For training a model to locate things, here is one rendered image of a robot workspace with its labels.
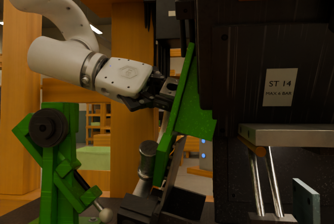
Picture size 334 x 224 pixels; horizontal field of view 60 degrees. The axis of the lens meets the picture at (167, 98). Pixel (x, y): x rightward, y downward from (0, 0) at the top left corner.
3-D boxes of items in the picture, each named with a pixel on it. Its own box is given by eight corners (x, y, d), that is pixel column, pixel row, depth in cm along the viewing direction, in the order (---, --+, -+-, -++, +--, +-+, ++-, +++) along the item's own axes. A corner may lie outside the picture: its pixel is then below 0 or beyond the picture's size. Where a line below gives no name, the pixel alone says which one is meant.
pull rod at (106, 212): (115, 220, 59) (115, 191, 59) (110, 225, 56) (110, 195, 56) (89, 218, 60) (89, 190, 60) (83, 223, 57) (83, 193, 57)
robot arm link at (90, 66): (77, 67, 58) (91, 71, 58) (98, 44, 64) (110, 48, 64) (80, 96, 64) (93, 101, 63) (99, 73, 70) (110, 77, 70)
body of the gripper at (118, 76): (86, 73, 58) (138, 90, 56) (108, 46, 65) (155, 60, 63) (88, 99, 63) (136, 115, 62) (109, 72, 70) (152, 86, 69)
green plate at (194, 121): (203, 170, 50) (234, 52, 50) (158, 156, 51) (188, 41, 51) (205, 160, 61) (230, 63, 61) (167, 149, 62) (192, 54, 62)
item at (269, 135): (420, 160, 29) (419, 130, 29) (254, 157, 31) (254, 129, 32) (300, 133, 68) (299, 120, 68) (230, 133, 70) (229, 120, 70)
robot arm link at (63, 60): (98, 77, 71) (79, 94, 63) (50, 61, 72) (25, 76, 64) (101, 45, 66) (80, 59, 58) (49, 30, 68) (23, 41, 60)
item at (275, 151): (360, 232, 60) (355, 70, 62) (212, 223, 65) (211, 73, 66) (325, 204, 78) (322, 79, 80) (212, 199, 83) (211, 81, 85)
